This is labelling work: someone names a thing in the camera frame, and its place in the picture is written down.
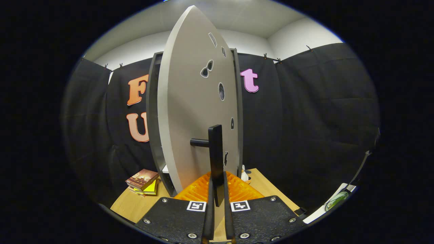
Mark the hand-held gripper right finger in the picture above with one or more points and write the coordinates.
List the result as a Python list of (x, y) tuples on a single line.
[(228, 217)]

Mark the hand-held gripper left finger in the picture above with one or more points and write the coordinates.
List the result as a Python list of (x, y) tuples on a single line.
[(209, 217)]

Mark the grey shoe cabinet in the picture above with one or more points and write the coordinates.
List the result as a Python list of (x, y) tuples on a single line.
[(153, 118)]

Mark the beige shoe cabinet door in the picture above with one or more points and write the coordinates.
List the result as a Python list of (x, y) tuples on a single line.
[(190, 101)]

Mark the yellow cover book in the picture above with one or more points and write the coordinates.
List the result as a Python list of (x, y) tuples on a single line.
[(151, 188)]

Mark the brown cover book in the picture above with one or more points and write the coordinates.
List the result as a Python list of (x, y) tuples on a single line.
[(142, 179)]

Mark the white board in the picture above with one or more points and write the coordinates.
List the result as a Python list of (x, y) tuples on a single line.
[(315, 215)]

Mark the green round object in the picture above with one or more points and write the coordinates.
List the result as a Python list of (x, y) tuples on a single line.
[(336, 200)]

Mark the black backdrop cloth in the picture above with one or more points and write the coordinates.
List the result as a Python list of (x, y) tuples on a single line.
[(305, 118)]

